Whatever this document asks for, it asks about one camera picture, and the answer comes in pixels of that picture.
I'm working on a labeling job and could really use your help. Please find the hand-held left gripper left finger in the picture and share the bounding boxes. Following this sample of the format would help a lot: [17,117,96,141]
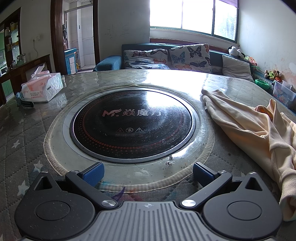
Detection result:
[30,162,119,209]

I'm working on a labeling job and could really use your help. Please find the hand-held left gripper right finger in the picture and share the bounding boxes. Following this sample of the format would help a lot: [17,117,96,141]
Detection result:
[179,162,269,209]

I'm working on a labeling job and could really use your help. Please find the cream garment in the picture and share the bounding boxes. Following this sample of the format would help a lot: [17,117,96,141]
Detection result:
[201,88,296,222]

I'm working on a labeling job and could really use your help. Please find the round black induction cooktop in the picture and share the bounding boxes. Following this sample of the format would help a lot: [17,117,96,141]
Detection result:
[69,87,196,164]

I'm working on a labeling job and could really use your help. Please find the white pink tissue pack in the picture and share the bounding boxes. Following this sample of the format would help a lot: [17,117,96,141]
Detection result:
[21,63,64,103]

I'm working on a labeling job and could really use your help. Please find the green plastic bowl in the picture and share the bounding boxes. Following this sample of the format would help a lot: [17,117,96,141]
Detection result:
[255,79,270,90]

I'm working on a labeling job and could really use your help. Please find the grey pillow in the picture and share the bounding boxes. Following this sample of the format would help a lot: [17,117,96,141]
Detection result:
[222,55,254,82]

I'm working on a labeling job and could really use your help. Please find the blue sofa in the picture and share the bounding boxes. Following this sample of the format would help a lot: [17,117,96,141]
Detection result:
[93,43,296,112]

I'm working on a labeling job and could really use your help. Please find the clear plastic storage box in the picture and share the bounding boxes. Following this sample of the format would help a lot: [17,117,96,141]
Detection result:
[272,80,296,107]

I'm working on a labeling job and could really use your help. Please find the small blue white cabinet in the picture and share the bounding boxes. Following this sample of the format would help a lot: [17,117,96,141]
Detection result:
[64,48,78,75]

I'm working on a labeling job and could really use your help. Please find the butterfly print pillow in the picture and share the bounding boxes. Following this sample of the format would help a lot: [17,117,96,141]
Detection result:
[169,43,212,74]
[122,49,171,70]

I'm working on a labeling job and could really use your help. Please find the group of small plush toys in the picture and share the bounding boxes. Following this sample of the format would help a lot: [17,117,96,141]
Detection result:
[264,69,283,83]

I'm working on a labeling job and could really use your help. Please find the pink green plush toy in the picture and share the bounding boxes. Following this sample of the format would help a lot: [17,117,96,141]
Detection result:
[245,56,258,67]

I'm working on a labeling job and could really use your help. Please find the dark wooden sideboard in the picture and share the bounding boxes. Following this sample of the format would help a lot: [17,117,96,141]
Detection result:
[0,54,53,105]

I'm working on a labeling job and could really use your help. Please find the panda plush toy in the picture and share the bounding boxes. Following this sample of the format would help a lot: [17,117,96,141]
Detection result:
[228,46,245,59]

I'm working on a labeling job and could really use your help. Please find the window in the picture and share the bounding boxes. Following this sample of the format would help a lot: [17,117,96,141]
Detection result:
[149,0,240,43]

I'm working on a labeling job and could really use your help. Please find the dark wooden shelf cabinet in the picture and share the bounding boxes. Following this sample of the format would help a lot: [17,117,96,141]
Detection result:
[0,7,23,70]

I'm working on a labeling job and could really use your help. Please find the brown wooden door frame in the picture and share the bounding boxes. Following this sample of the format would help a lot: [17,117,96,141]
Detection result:
[50,0,100,75]

